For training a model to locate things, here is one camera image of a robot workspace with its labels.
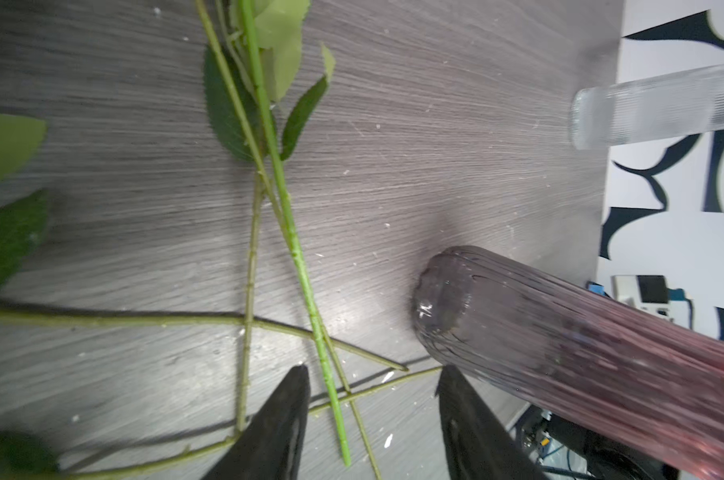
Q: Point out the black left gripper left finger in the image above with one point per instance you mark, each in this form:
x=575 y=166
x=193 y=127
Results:
x=271 y=446

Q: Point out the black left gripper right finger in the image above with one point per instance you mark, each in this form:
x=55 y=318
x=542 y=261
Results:
x=477 y=445

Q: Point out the dark maroon glass vase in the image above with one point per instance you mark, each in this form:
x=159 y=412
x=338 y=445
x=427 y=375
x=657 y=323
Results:
x=618 y=371

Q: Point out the white and peach rosebud stem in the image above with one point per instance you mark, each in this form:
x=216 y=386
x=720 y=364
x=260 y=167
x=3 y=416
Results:
x=151 y=214

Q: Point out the orange pink blue rosebud stem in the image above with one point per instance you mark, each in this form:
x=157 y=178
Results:
x=253 y=55

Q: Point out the clear glass vase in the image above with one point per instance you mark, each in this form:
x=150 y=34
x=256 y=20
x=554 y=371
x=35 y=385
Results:
x=671 y=105

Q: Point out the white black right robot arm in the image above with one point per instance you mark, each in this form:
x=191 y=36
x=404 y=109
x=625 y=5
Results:
x=565 y=450

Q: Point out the small blue card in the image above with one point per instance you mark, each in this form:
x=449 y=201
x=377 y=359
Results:
x=596 y=288

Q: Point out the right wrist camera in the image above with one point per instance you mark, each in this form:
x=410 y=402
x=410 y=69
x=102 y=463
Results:
x=651 y=294

